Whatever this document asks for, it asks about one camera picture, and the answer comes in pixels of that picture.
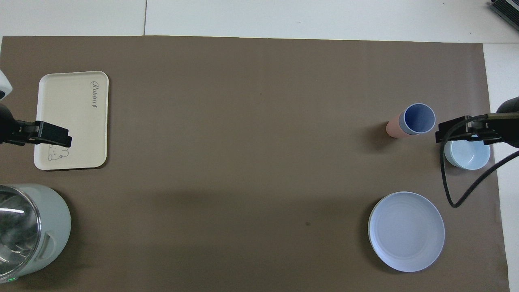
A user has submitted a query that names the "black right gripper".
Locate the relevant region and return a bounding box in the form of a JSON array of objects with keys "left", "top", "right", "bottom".
[{"left": 435, "top": 113, "right": 506, "bottom": 146}]

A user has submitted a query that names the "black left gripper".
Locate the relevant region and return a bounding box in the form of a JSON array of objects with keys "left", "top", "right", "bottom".
[{"left": 0, "top": 103, "right": 73, "bottom": 148}]

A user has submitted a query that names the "blue plastic cup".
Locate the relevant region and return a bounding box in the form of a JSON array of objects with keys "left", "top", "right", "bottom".
[{"left": 399, "top": 103, "right": 436, "bottom": 135}]

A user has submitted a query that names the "pink plastic cup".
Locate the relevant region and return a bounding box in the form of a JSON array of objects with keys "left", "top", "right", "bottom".
[{"left": 386, "top": 119, "right": 411, "bottom": 139}]

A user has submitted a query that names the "cream tray with rabbit print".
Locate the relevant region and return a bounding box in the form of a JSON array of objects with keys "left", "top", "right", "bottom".
[{"left": 34, "top": 71, "right": 109, "bottom": 171}]

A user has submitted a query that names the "light blue bowl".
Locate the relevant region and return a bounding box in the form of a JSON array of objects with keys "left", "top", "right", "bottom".
[{"left": 444, "top": 139, "right": 491, "bottom": 170}]

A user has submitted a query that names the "pale green electric pot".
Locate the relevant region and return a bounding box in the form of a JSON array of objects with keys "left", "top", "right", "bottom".
[{"left": 0, "top": 184, "right": 72, "bottom": 283}]

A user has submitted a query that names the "pale blue round plate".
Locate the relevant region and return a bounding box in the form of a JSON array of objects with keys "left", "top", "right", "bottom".
[{"left": 368, "top": 191, "right": 446, "bottom": 273}]

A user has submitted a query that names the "grey ribbed device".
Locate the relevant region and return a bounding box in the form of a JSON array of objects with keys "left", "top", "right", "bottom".
[{"left": 488, "top": 0, "right": 519, "bottom": 26}]

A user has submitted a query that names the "brown paper table mat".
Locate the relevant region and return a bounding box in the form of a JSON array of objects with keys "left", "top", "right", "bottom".
[{"left": 0, "top": 36, "right": 510, "bottom": 292}]

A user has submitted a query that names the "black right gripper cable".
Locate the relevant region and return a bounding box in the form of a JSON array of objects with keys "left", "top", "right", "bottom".
[{"left": 440, "top": 114, "right": 519, "bottom": 208}]

